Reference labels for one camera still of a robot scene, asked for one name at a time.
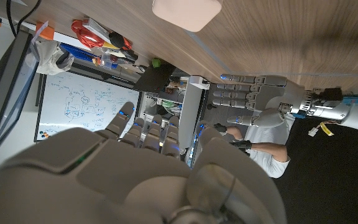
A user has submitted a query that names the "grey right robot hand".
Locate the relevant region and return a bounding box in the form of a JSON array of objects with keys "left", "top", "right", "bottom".
[{"left": 0, "top": 101, "right": 289, "bottom": 224}]

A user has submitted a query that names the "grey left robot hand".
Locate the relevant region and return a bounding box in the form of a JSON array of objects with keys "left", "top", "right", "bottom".
[{"left": 211, "top": 73, "right": 309, "bottom": 128}]

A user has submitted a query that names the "pink square jewelry box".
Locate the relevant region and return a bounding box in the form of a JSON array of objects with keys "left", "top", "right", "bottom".
[{"left": 152, "top": 0, "right": 223, "bottom": 33}]

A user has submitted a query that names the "person in black trousers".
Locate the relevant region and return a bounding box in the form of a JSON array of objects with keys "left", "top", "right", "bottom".
[{"left": 213, "top": 116, "right": 291, "bottom": 179}]

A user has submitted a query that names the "white power strip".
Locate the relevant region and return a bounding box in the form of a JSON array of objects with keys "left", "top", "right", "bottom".
[{"left": 188, "top": 75, "right": 211, "bottom": 90}]

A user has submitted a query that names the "white shelf unit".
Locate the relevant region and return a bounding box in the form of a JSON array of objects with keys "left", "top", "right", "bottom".
[{"left": 141, "top": 83, "right": 205, "bottom": 151}]

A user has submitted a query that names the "whiteboard with writing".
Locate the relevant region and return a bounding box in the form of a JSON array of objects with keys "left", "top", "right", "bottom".
[{"left": 34, "top": 71, "right": 142, "bottom": 144}]

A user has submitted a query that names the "black laptop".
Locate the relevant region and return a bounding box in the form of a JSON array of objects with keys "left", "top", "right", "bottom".
[{"left": 133, "top": 63, "right": 177, "bottom": 93}]

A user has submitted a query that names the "blue plastic bin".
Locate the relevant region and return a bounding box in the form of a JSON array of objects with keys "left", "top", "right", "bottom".
[{"left": 59, "top": 42, "right": 117, "bottom": 69}]

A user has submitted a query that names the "computer monitor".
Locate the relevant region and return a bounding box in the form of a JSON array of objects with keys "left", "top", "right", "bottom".
[{"left": 0, "top": 29, "right": 42, "bottom": 172}]

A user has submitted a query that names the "white jacket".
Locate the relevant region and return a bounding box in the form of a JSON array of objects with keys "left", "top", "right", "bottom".
[{"left": 35, "top": 40, "right": 75, "bottom": 75}]

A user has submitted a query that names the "black and orange tool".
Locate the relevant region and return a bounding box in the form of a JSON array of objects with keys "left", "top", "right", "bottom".
[{"left": 108, "top": 30, "right": 133, "bottom": 51}]

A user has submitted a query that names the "red plastic bag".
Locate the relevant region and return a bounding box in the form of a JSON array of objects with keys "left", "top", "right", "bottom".
[{"left": 71, "top": 20, "right": 105, "bottom": 49}]

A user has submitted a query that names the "small white carton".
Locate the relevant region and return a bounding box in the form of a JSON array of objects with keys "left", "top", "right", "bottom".
[{"left": 82, "top": 17, "right": 111, "bottom": 37}]

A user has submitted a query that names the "orange cube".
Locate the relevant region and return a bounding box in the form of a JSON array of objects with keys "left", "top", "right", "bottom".
[{"left": 35, "top": 22, "right": 55, "bottom": 40}]

